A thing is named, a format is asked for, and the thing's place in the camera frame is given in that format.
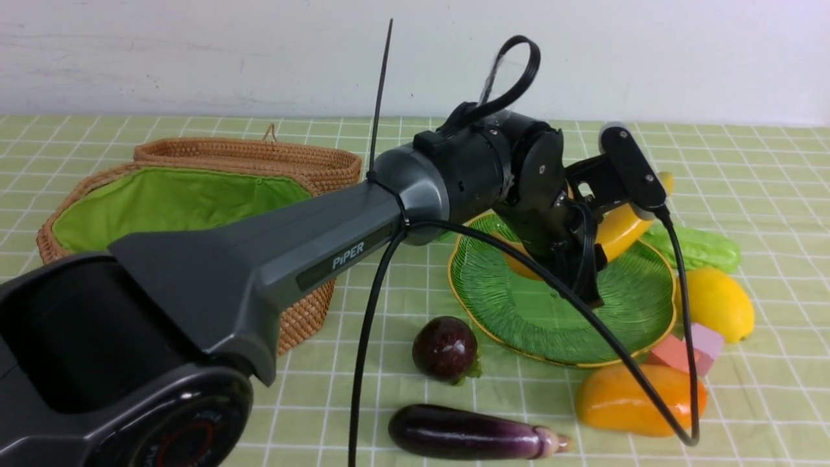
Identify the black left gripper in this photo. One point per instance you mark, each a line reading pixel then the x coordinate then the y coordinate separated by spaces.
pixel 556 228

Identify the yellow banana toy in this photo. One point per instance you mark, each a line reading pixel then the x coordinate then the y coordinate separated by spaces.
pixel 619 230

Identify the green bitter gourd toy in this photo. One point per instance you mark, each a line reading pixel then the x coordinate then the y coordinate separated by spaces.
pixel 700 249

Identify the orange mango toy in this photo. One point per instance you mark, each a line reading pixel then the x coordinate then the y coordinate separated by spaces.
pixel 611 400

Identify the yellow lemon toy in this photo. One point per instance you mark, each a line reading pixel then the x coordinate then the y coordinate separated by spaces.
pixel 720 303

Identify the dark purple passion fruit toy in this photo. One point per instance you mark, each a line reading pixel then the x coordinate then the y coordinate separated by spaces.
pixel 446 350

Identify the purple eggplant toy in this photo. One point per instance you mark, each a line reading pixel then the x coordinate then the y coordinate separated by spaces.
pixel 441 432

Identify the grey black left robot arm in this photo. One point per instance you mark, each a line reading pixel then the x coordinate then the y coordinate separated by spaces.
pixel 141 355

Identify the green glass leaf plate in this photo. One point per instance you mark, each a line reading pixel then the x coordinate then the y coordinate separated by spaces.
pixel 525 315

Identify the red foam cube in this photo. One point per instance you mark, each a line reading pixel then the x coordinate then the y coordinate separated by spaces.
pixel 671 351

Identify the pink foam cube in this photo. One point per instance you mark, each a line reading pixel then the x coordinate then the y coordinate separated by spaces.
pixel 708 345

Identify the green checkered tablecloth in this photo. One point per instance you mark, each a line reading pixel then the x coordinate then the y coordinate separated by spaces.
pixel 765 187

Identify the black zip tie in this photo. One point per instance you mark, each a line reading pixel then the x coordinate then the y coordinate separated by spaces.
pixel 379 97

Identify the woven wicker basket lid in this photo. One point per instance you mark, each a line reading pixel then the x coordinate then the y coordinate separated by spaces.
pixel 319 170

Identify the woven wicker basket green lining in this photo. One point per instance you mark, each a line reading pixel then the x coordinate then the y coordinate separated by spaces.
pixel 164 196

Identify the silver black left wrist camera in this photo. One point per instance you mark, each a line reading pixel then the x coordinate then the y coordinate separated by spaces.
pixel 646 192

